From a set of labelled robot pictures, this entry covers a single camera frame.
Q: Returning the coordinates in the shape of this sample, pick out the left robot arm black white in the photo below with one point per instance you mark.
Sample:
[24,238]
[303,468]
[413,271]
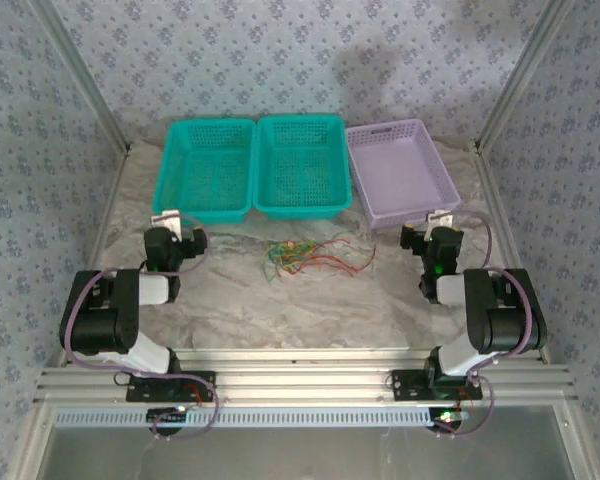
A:
[100,325]

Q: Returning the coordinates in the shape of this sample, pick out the teal plastic basket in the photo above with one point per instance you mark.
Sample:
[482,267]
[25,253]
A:
[300,165]
[180,165]

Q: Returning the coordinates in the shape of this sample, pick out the purple plastic basket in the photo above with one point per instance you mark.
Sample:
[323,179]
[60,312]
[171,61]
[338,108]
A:
[400,170]

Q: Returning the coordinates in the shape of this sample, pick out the marble pattern table sheet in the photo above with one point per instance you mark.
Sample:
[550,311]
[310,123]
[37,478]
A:
[280,310]

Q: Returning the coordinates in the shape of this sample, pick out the black circuit board with LED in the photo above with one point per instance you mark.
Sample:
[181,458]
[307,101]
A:
[447,417]
[167,417]

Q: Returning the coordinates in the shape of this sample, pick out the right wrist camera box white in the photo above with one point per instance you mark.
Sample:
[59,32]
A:
[440,217]

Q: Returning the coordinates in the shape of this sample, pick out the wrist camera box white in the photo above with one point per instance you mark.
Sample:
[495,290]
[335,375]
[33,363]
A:
[440,217]
[167,217]

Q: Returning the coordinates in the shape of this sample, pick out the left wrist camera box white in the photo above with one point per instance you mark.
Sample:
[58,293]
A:
[167,217]

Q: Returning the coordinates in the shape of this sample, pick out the aluminium side rail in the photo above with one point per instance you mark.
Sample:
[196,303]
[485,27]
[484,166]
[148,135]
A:
[495,200]
[97,240]

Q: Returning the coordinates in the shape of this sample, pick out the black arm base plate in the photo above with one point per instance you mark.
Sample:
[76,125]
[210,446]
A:
[205,387]
[405,385]

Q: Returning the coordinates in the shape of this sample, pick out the aluminium front rail beam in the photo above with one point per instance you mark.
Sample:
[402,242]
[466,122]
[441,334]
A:
[305,380]

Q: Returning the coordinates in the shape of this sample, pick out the aluminium frame post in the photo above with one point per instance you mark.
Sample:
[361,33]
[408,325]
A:
[522,75]
[85,75]

